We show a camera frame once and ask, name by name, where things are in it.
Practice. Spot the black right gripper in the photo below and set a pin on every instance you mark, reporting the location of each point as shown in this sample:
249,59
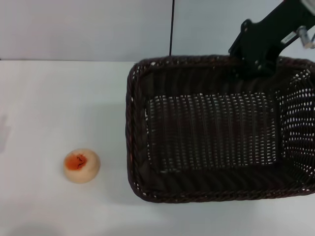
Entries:
261,41

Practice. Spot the dark brown woven basket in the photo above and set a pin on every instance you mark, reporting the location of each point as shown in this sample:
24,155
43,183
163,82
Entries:
209,127

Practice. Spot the cream bun with orange centre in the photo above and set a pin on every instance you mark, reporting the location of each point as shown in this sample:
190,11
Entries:
81,172

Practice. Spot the black vertical wall strip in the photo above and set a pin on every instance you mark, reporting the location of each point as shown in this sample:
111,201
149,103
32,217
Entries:
171,24

